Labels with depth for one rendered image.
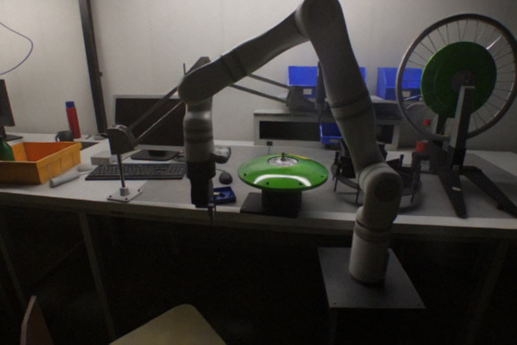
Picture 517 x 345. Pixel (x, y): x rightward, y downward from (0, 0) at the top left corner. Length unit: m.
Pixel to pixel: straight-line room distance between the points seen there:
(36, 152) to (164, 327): 1.21
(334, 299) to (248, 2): 1.60
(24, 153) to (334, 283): 1.68
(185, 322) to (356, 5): 1.75
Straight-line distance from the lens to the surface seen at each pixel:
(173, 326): 1.07
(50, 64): 2.54
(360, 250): 0.81
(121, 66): 2.18
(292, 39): 0.69
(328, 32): 0.62
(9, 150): 1.72
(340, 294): 0.83
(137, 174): 1.38
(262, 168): 0.92
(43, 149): 1.86
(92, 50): 2.25
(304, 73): 1.80
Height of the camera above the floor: 1.42
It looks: 18 degrees down
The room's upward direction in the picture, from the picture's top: straight up
